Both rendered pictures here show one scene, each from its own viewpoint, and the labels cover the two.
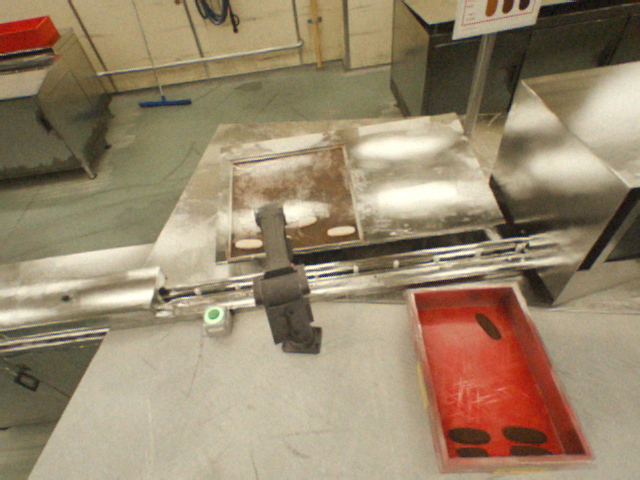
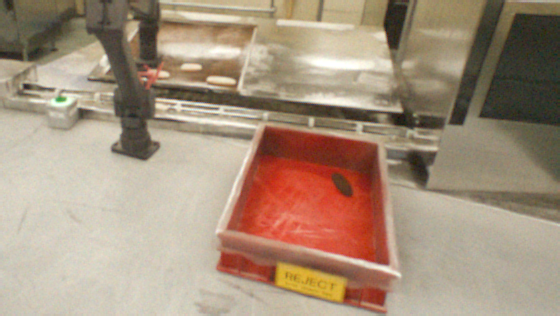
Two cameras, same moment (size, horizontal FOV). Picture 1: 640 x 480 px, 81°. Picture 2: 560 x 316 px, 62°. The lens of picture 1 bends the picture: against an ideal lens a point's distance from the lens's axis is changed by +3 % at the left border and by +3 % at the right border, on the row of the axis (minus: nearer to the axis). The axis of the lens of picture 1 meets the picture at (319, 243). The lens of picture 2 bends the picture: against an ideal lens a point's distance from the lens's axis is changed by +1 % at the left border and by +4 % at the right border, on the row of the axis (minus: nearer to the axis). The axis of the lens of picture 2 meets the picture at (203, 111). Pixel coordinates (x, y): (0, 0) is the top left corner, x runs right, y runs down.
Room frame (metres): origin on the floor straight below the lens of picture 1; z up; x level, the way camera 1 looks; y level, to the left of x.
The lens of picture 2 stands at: (-0.49, -0.27, 1.50)
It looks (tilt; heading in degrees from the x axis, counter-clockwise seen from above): 27 degrees down; 10
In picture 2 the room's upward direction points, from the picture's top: 2 degrees clockwise
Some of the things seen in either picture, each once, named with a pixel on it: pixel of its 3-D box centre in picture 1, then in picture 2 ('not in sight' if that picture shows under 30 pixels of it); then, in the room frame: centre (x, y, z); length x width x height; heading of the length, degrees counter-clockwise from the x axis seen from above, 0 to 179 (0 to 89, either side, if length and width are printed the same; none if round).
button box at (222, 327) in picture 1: (219, 323); (63, 117); (0.67, 0.37, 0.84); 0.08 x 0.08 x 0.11; 88
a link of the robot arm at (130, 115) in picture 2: not in sight; (133, 109); (0.59, 0.11, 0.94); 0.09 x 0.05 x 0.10; 6
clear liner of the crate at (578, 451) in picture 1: (481, 367); (310, 196); (0.37, -0.38, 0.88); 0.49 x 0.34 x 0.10; 174
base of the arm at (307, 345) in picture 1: (300, 334); (135, 136); (0.57, 0.10, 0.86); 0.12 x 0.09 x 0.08; 76
